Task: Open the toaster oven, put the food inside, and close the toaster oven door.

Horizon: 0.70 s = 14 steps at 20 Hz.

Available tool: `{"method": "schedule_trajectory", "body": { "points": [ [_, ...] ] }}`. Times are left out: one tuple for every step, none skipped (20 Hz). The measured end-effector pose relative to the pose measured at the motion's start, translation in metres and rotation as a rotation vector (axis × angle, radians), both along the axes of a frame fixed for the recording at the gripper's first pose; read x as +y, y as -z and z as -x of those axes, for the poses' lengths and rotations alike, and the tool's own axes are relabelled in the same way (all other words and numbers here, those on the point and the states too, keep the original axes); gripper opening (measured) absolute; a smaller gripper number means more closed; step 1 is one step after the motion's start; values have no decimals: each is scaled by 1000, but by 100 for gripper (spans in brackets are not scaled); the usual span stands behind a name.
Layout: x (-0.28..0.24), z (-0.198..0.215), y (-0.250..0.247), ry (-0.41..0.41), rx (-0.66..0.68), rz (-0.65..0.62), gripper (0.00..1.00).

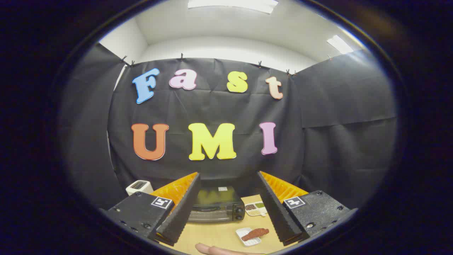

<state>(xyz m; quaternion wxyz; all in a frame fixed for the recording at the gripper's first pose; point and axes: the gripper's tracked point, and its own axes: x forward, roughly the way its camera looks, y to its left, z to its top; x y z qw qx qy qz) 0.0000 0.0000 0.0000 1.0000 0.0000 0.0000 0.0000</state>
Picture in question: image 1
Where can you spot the brown meat slice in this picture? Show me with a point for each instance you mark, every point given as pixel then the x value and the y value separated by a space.
pixel 255 233

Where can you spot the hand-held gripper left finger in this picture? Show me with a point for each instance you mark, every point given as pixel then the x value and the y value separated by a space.
pixel 184 205

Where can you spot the ceiling light panel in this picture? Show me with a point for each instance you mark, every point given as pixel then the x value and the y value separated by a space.
pixel 339 44

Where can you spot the white rectangular dish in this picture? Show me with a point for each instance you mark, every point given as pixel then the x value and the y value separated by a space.
pixel 248 242

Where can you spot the white bread toaster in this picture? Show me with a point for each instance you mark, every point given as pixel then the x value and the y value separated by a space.
pixel 138 187

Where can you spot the white divided condiment dish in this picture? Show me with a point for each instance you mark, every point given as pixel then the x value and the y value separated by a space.
pixel 255 209

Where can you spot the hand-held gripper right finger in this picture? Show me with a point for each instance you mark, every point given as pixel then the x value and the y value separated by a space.
pixel 274 205

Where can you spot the black toaster oven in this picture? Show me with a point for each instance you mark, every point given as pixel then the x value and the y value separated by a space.
pixel 219 205

